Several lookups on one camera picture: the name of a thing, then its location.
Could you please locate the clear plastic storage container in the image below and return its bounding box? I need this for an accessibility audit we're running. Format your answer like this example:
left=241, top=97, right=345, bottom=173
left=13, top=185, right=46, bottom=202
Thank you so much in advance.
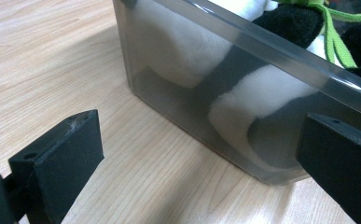
left=112, top=0, right=361, bottom=187

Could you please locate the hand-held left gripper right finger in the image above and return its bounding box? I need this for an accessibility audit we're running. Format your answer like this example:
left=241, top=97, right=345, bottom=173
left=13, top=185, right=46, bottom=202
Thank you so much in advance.
left=295, top=112, right=361, bottom=224

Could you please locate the panda plush toy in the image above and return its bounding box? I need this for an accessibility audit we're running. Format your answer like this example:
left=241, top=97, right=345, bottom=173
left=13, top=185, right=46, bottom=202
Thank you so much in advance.
left=128, top=0, right=361, bottom=175

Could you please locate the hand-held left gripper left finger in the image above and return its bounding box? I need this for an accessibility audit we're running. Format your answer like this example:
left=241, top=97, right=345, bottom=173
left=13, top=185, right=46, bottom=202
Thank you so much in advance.
left=8, top=109, right=105, bottom=224

